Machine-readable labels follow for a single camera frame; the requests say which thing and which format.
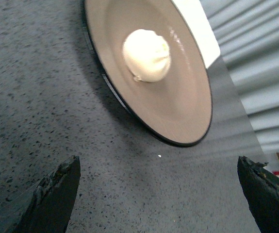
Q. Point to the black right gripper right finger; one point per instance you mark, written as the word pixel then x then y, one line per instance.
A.
pixel 261 190

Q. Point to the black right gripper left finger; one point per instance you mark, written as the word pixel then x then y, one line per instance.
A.
pixel 47 206

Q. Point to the white steamed bun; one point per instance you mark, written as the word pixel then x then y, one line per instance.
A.
pixel 147 56

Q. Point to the brown plate with black rim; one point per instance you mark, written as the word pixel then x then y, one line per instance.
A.
pixel 178 108

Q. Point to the grey curtain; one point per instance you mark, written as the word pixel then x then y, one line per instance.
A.
pixel 247 32

